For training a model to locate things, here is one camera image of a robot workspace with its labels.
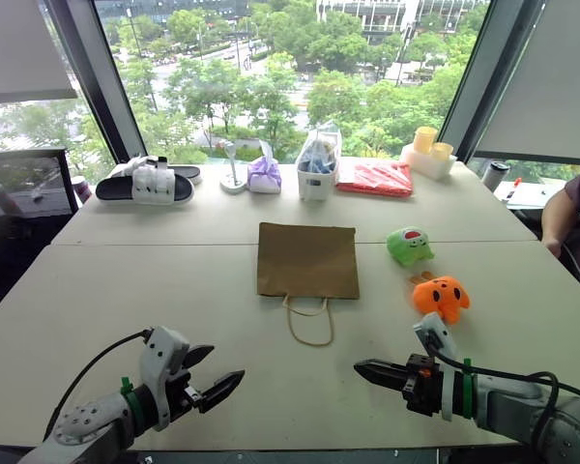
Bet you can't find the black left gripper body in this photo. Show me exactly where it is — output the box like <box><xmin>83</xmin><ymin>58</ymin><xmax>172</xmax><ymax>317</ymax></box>
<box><xmin>166</xmin><ymin>367</ymin><xmax>210</xmax><ymax>422</ymax></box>

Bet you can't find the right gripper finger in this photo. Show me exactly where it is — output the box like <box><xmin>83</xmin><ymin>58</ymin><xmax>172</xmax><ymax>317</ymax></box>
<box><xmin>353</xmin><ymin>358</ymin><xmax>408</xmax><ymax>378</ymax></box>
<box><xmin>356</xmin><ymin>368</ymin><xmax>407</xmax><ymax>392</ymax></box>

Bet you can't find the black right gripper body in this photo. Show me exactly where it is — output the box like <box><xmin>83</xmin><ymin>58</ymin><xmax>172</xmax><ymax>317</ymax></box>
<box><xmin>401</xmin><ymin>353</ymin><xmax>444</xmax><ymax>419</ymax></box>

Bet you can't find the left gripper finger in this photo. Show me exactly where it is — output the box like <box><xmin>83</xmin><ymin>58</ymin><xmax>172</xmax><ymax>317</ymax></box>
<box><xmin>183</xmin><ymin>344</ymin><xmax>216</xmax><ymax>371</ymax></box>
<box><xmin>197</xmin><ymin>369</ymin><xmax>247</xmax><ymax>415</ymax></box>

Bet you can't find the brown paper bag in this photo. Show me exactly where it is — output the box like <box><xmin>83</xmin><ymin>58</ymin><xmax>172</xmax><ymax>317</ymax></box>
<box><xmin>256</xmin><ymin>221</ymin><xmax>362</xmax><ymax>348</ymax></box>

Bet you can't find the purple cloth pouch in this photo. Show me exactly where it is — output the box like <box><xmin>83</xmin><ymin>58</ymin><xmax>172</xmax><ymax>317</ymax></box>
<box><xmin>246</xmin><ymin>139</ymin><xmax>283</xmax><ymax>195</ymax></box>

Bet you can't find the clear bag with blue items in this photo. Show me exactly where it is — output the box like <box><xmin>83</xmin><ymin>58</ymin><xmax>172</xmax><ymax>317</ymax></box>
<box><xmin>296</xmin><ymin>120</ymin><xmax>344</xmax><ymax>175</ymax></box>

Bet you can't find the bystander hand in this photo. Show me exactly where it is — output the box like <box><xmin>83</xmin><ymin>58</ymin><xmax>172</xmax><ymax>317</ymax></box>
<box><xmin>540</xmin><ymin>235</ymin><xmax>563</xmax><ymax>261</ymax></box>

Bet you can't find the green right wrist zip tie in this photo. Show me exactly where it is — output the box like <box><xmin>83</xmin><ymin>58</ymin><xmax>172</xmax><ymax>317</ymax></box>
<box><xmin>461</xmin><ymin>358</ymin><xmax>476</xmax><ymax>421</ymax></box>

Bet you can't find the green wrist zip tie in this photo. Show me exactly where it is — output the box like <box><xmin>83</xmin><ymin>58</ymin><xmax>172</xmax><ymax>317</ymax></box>
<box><xmin>461</xmin><ymin>358</ymin><xmax>476</xmax><ymax>421</ymax></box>
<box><xmin>120</xmin><ymin>376</ymin><xmax>140</xmax><ymax>413</ymax></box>

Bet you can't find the green left wrist zip tie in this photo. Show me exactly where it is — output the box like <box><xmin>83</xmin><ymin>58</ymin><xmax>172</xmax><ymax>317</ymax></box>
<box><xmin>120</xmin><ymin>376</ymin><xmax>140</xmax><ymax>413</ymax></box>

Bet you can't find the orange plush toy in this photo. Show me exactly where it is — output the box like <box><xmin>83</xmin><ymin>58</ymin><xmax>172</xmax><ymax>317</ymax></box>
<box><xmin>407</xmin><ymin>272</ymin><xmax>472</xmax><ymax>326</ymax></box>

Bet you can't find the green plush toy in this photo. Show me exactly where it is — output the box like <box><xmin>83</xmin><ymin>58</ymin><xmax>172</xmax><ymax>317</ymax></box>
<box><xmin>386</xmin><ymin>226</ymin><xmax>436</xmax><ymax>269</ymax></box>

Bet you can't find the black white slide slipper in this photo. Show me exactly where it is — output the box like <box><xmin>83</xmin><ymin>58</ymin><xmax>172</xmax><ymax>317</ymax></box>
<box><xmin>109</xmin><ymin>155</ymin><xmax>205</xmax><ymax>187</ymax></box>
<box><xmin>95</xmin><ymin>160</ymin><xmax>196</xmax><ymax>207</ymax></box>

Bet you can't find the white stand with round base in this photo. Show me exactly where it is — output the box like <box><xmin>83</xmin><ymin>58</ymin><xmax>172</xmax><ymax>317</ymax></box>
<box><xmin>219</xmin><ymin>140</ymin><xmax>248</xmax><ymax>196</ymax></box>

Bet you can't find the red flat packet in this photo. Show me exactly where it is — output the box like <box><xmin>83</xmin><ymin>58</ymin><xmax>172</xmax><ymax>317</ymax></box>
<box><xmin>334</xmin><ymin>160</ymin><xmax>414</xmax><ymax>199</ymax></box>

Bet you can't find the white plastic basket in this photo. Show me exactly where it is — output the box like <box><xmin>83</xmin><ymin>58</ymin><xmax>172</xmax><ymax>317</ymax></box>
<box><xmin>296</xmin><ymin>158</ymin><xmax>339</xmax><ymax>203</ymax></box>

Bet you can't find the dark red cup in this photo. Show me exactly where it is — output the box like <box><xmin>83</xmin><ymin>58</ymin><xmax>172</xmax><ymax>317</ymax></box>
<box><xmin>71</xmin><ymin>175</ymin><xmax>94</xmax><ymax>208</ymax></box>

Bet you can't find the white rectangular tray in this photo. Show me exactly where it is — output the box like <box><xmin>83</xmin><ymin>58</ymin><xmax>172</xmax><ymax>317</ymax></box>
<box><xmin>399</xmin><ymin>143</ymin><xmax>458</xmax><ymax>182</ymax></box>

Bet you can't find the white side desk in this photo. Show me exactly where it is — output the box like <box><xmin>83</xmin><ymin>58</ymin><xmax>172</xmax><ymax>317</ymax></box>
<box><xmin>491</xmin><ymin>179</ymin><xmax>580</xmax><ymax>218</ymax></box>

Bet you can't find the white tumbler with black lid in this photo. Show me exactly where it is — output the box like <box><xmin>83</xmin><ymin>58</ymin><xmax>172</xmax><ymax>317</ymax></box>
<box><xmin>481</xmin><ymin>160</ymin><xmax>512</xmax><ymax>193</ymax></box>

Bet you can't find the tall yellow plastic cup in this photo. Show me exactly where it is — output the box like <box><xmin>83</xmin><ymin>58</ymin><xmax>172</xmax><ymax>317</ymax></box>
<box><xmin>412</xmin><ymin>126</ymin><xmax>439</xmax><ymax>157</ymax></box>

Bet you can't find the grey roller blind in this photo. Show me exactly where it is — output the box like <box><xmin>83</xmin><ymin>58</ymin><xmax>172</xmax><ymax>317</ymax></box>
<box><xmin>472</xmin><ymin>0</ymin><xmax>580</xmax><ymax>166</ymax></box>
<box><xmin>0</xmin><ymin>0</ymin><xmax>79</xmax><ymax>104</ymax></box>

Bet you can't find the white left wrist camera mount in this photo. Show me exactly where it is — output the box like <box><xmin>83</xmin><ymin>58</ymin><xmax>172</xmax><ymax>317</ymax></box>
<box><xmin>138</xmin><ymin>325</ymin><xmax>190</xmax><ymax>432</ymax></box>

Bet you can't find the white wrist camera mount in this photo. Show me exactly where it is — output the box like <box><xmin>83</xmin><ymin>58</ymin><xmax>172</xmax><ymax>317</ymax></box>
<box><xmin>138</xmin><ymin>325</ymin><xmax>190</xmax><ymax>432</ymax></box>
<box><xmin>412</xmin><ymin>311</ymin><xmax>461</xmax><ymax>422</ymax></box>

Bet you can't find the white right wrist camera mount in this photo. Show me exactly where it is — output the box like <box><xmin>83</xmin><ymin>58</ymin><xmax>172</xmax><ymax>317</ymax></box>
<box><xmin>412</xmin><ymin>311</ymin><xmax>461</xmax><ymax>422</ymax></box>

